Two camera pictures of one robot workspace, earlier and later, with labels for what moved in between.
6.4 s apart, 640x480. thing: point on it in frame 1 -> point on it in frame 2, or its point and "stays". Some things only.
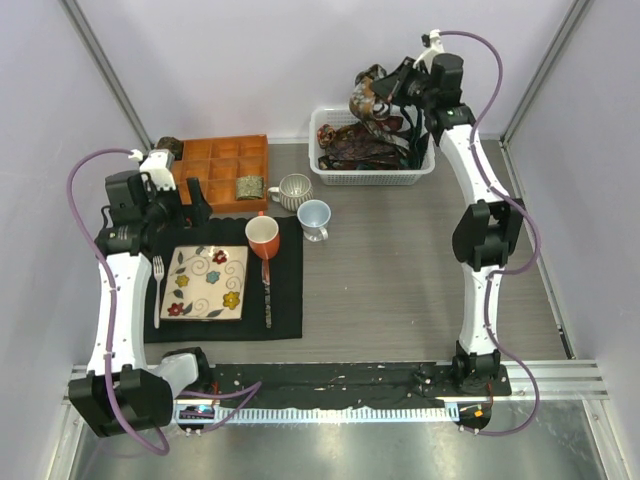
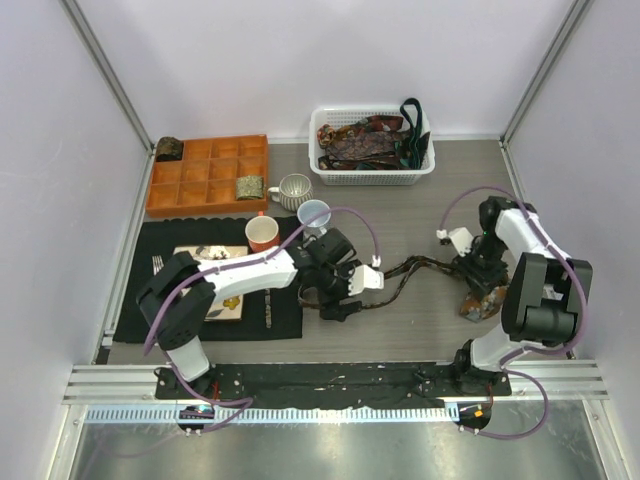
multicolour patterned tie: x=326 y=136 stays
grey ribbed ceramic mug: x=292 y=190 stays
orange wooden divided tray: x=217 y=163 stays
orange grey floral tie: x=363 y=101 -> x=476 y=306
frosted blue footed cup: x=313 y=216 stays
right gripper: x=390 y=86 -> x=481 y=280
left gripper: x=200 y=210 -> x=337 y=311
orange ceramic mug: x=262 y=233 stays
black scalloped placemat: x=286 y=319 stays
